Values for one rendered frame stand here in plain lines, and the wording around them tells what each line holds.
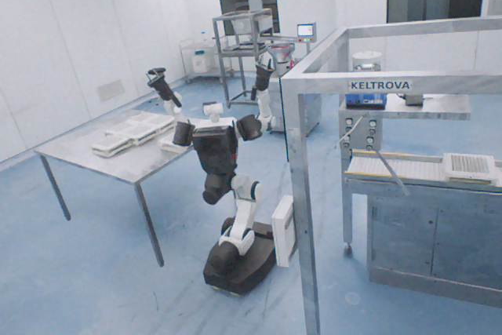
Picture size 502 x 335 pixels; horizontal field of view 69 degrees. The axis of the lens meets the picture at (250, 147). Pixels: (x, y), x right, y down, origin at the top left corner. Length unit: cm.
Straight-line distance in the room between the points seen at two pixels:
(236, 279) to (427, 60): 543
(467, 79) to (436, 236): 138
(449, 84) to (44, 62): 592
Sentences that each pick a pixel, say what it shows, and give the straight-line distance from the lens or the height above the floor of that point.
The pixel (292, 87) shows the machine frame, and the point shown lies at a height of 163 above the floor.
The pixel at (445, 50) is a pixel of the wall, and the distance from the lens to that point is 702.
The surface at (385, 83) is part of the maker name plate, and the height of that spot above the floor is 164.
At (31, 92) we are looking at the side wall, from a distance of 639.
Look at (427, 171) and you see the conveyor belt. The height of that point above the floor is 86.
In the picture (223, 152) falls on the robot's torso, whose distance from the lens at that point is 216.
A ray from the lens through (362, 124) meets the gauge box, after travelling 203.
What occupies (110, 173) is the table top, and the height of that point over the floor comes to 82.
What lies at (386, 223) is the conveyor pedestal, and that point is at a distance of 245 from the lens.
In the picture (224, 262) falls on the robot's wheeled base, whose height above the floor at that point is 31.
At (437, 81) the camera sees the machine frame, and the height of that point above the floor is 165.
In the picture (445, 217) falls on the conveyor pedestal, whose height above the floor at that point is 62.
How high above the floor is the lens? 202
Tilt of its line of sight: 25 degrees down
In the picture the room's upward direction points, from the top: 8 degrees counter-clockwise
